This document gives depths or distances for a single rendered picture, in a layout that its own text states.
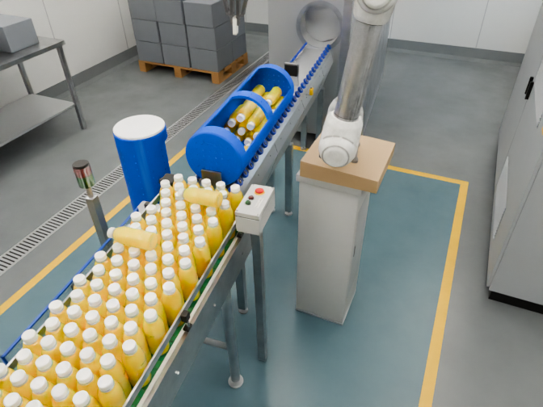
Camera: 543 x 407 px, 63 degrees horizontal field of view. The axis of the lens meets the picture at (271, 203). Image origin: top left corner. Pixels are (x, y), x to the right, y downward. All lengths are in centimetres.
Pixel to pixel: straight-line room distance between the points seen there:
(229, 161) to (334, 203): 54
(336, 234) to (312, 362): 75
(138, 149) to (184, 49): 347
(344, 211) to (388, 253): 111
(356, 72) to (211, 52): 404
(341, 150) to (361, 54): 37
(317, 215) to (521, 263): 125
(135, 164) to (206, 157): 58
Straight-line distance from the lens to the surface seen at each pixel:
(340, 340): 268
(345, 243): 227
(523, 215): 269
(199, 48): 571
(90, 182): 189
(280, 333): 269
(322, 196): 214
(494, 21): 678
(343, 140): 179
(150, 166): 254
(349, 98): 175
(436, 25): 682
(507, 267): 292
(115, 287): 156
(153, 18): 598
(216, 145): 201
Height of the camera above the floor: 217
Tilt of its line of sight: 38 degrees down
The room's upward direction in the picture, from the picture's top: 1 degrees counter-clockwise
